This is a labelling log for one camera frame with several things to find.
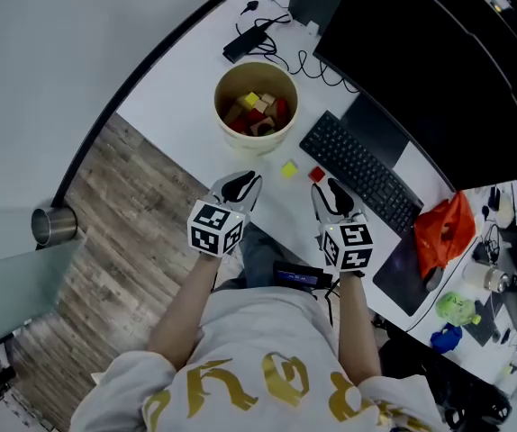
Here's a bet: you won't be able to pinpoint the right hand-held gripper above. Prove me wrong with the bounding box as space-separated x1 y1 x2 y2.
311 177 375 274

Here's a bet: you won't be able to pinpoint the metal cup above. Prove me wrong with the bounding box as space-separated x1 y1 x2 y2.
31 205 78 247

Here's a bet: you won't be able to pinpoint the orange plastic bag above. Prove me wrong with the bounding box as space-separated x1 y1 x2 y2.
413 190 477 281

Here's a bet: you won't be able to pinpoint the person's right forearm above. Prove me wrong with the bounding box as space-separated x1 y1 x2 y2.
337 270 384 389

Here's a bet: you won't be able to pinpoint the frosted glass panel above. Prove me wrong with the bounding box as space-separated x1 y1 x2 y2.
0 209 88 357

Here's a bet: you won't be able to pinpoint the black coiled cable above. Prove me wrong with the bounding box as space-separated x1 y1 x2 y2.
285 49 359 94

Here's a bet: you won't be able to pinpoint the black power adapter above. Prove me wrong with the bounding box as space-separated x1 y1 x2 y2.
222 25 268 64

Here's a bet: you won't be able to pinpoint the black office chair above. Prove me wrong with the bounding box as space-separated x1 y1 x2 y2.
377 330 514 432

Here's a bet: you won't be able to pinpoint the large black monitor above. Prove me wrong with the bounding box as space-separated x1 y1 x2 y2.
312 0 517 193

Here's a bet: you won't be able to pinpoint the person's left forearm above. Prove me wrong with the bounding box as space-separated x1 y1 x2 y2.
146 254 222 371

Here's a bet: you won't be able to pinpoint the black adapter cable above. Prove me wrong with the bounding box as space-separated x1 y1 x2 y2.
234 13 294 69

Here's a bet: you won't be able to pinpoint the green drink bottle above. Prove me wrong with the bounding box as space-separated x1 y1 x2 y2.
435 291 483 327

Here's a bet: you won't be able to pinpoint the black device with blue screen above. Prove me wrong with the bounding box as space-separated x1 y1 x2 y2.
272 261 334 290

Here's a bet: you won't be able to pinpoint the person's white printed shirt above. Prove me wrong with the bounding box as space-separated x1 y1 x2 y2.
68 285 449 432

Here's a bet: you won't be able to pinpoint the black keyboard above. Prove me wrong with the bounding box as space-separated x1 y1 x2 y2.
298 110 425 238

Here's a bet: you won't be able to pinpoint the grey computer mouse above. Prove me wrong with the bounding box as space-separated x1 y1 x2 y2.
424 265 445 293

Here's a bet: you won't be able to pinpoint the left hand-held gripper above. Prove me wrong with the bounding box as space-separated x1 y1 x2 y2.
186 170 264 258

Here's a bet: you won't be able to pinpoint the white jar with lid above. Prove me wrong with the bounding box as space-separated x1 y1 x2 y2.
462 258 511 293

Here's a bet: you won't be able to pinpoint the beige round bucket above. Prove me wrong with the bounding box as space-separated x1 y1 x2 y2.
213 61 299 157

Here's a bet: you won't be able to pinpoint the blue bag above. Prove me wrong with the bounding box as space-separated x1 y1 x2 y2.
430 322 464 355

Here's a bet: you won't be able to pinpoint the black notebook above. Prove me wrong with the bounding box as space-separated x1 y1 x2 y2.
463 299 503 348

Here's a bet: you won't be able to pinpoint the black mouse pad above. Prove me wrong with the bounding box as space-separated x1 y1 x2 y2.
372 229 444 318

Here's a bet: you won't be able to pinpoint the person's legs in jeans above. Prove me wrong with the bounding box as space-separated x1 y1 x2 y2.
215 222 322 294

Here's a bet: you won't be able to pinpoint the pile of colourful wooden blocks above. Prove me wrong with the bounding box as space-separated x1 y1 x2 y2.
222 91 291 137

